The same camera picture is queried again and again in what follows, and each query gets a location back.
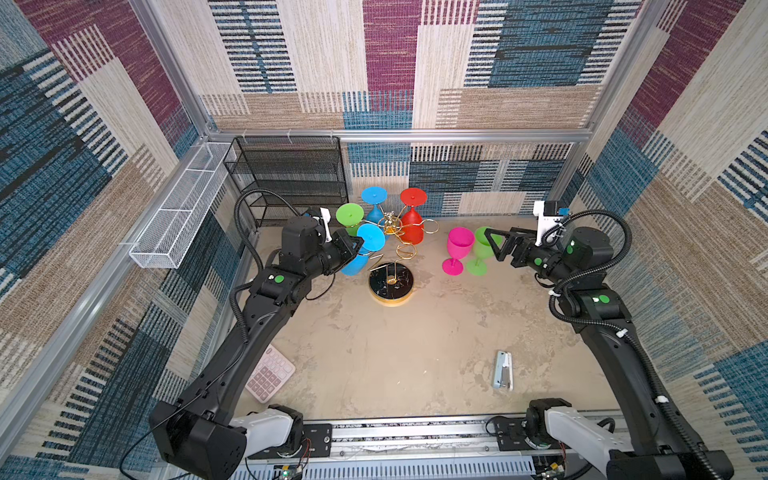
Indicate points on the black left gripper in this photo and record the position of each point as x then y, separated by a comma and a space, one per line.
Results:
345, 254

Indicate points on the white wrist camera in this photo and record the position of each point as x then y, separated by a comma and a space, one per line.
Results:
549, 215
322, 217

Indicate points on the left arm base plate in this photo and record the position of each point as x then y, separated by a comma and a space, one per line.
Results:
317, 439

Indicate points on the white mesh wall basket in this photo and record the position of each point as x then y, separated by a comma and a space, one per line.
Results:
165, 241

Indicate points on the green front wine glass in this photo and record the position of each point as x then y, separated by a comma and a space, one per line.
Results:
482, 252

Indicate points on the blue back wine glass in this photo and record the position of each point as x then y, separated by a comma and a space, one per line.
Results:
374, 196

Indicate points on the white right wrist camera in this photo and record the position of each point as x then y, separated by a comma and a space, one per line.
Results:
549, 215

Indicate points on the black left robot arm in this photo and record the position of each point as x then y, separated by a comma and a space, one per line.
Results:
199, 432

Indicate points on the green wine glass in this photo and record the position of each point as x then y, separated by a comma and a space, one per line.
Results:
482, 252
350, 216

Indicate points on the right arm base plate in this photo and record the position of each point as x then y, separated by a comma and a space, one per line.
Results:
512, 433

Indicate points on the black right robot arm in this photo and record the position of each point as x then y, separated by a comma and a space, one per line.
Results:
572, 254

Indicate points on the blue front wine glass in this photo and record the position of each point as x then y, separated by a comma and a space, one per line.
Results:
374, 240

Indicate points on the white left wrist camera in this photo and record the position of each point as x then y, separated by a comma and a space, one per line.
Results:
322, 217

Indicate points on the pink wine glass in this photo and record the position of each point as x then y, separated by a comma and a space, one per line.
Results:
460, 242

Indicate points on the blue wine glass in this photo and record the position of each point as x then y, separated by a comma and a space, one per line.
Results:
374, 240
374, 196

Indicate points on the red wine glass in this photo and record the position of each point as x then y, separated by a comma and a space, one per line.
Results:
413, 216

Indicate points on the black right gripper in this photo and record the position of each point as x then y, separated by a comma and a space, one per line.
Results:
524, 242

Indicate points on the gold wine glass rack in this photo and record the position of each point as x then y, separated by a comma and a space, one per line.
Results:
392, 283

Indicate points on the green back wine glass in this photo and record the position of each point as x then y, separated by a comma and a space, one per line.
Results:
350, 216

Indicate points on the aluminium mounting rail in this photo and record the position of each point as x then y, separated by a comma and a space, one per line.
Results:
414, 447

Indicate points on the silver stapler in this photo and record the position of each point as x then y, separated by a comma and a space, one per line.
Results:
503, 371

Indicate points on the black wire shelf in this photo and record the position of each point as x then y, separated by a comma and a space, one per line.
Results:
291, 173

